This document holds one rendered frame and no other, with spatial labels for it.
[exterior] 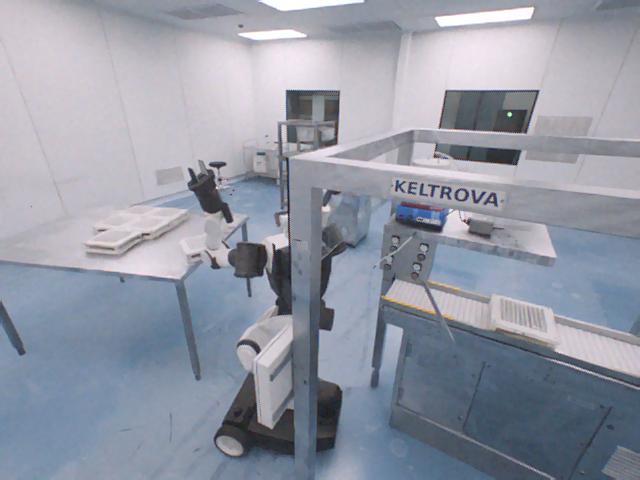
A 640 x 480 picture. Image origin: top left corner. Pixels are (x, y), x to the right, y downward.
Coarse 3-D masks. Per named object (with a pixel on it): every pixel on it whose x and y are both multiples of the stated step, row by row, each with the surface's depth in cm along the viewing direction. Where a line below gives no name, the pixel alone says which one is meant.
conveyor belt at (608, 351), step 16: (400, 288) 167; (416, 288) 167; (416, 304) 154; (448, 304) 155; (464, 304) 155; (480, 304) 156; (464, 320) 144; (480, 320) 144; (560, 336) 136; (576, 336) 136; (592, 336) 137; (576, 352) 128; (592, 352) 128; (608, 352) 128; (624, 352) 129; (624, 368) 121
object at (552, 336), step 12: (492, 300) 147; (504, 300) 147; (516, 300) 147; (492, 312) 139; (504, 312) 139; (540, 312) 140; (552, 312) 140; (492, 324) 133; (504, 324) 131; (516, 324) 131; (528, 324) 131; (552, 324) 132; (540, 336) 125; (552, 336) 125
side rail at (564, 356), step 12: (384, 300) 152; (420, 312) 145; (456, 324) 139; (468, 324) 136; (492, 336) 133; (504, 336) 130; (528, 348) 127; (540, 348) 125; (552, 348) 124; (564, 360) 122; (576, 360) 120; (588, 360) 119; (600, 372) 118; (612, 372) 116; (624, 372) 115
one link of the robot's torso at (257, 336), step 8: (272, 312) 162; (264, 320) 159; (272, 320) 153; (280, 320) 151; (288, 320) 150; (248, 328) 178; (256, 328) 162; (264, 328) 158; (272, 328) 155; (280, 328) 153; (248, 336) 166; (256, 336) 164; (264, 336) 163; (272, 336) 161; (240, 344) 167; (248, 344) 165; (256, 344) 166; (264, 344) 166; (256, 352) 166
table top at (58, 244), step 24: (72, 216) 266; (96, 216) 267; (192, 216) 272; (240, 216) 275; (0, 240) 221; (24, 240) 222; (48, 240) 222; (72, 240) 223; (144, 240) 226; (168, 240) 227; (0, 264) 198; (24, 264) 195; (48, 264) 192; (72, 264) 192; (96, 264) 193; (120, 264) 194; (144, 264) 194; (168, 264) 195; (192, 264) 195
